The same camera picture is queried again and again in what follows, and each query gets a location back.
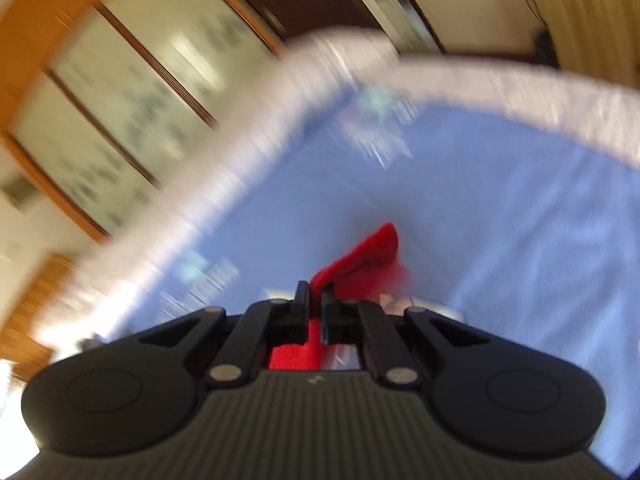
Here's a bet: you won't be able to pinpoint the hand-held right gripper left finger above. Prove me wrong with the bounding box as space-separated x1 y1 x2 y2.
134 281 310 390

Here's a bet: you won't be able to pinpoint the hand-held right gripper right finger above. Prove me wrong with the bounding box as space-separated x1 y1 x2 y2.
321 285 491 388

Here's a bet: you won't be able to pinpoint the red pants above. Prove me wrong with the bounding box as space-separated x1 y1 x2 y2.
267 222 416 371

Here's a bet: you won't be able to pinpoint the white floral quilt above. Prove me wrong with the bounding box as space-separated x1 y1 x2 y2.
35 27 640 346

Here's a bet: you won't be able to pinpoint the blue printed bed sheet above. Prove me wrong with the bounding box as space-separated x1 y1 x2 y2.
150 90 640 476

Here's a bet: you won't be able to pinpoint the wooden headboard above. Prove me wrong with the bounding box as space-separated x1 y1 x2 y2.
0 254 76 367

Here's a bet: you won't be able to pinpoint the wooden wardrobe with glass doors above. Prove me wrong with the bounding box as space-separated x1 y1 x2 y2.
0 0 286 241

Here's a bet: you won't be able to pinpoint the beige curtain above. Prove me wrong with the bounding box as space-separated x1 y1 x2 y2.
530 0 640 68

